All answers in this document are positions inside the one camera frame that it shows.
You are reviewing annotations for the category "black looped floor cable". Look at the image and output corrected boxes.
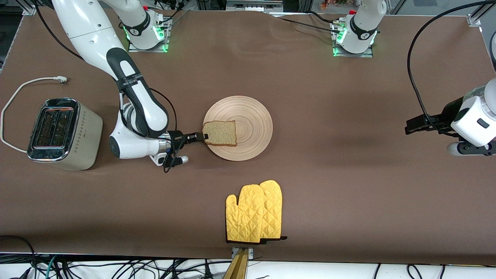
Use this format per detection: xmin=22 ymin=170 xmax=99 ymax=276
xmin=0 ymin=235 xmax=37 ymax=279

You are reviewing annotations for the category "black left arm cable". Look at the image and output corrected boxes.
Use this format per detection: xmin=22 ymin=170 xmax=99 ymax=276
xmin=407 ymin=0 xmax=496 ymax=136

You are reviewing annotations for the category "round wooden plate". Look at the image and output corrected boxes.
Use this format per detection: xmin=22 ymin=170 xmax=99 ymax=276
xmin=203 ymin=96 xmax=274 ymax=162

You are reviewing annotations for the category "teal floor cable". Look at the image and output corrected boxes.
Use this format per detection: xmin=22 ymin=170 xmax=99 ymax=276
xmin=46 ymin=255 xmax=59 ymax=279

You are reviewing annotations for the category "beige and chrome toaster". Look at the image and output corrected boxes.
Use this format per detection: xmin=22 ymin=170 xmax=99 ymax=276
xmin=26 ymin=98 xmax=103 ymax=171

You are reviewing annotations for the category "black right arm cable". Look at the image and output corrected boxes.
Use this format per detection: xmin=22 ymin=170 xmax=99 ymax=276
xmin=116 ymin=88 xmax=179 ymax=174

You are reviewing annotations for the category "long black table cable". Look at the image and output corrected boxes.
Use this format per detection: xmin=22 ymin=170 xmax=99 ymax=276
xmin=277 ymin=17 xmax=341 ymax=33

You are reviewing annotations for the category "golden aluminium profile bar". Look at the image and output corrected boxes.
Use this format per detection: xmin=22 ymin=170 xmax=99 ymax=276
xmin=222 ymin=248 xmax=249 ymax=279

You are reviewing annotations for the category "brown table cover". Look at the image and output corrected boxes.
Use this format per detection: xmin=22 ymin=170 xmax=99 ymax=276
xmin=0 ymin=7 xmax=496 ymax=266

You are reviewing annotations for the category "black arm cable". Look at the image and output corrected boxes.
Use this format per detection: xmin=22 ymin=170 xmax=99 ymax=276
xmin=116 ymin=88 xmax=179 ymax=174
xmin=407 ymin=0 xmax=496 ymax=136

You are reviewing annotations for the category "bread slice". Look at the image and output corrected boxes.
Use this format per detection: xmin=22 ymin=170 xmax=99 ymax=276
xmin=202 ymin=120 xmax=238 ymax=147

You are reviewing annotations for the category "black base cable bundle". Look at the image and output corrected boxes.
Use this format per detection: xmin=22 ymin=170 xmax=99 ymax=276
xmin=155 ymin=0 xmax=190 ymax=29

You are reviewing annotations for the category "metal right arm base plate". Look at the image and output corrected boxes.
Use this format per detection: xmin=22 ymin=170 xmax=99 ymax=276
xmin=128 ymin=17 xmax=171 ymax=53

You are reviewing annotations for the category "white toaster power cord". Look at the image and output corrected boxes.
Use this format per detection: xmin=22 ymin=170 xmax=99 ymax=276
xmin=0 ymin=76 xmax=68 ymax=153

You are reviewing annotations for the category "short black table cable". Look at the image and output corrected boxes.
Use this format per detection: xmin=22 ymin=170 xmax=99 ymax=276
xmin=308 ymin=11 xmax=338 ymax=24

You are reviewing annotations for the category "grey background equipment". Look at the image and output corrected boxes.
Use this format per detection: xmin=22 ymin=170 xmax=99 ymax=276
xmin=226 ymin=0 xmax=283 ymax=12

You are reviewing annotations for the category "yellow quilted oven mitt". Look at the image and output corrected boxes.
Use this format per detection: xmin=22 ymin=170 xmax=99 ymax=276
xmin=259 ymin=180 xmax=288 ymax=244
xmin=226 ymin=184 xmax=269 ymax=245

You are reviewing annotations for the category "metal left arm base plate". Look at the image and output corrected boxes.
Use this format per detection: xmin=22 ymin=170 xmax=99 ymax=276
xmin=332 ymin=19 xmax=374 ymax=58

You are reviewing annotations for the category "black floor cable tangle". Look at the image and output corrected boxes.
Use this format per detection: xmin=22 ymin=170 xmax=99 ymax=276
xmin=54 ymin=258 xmax=233 ymax=279

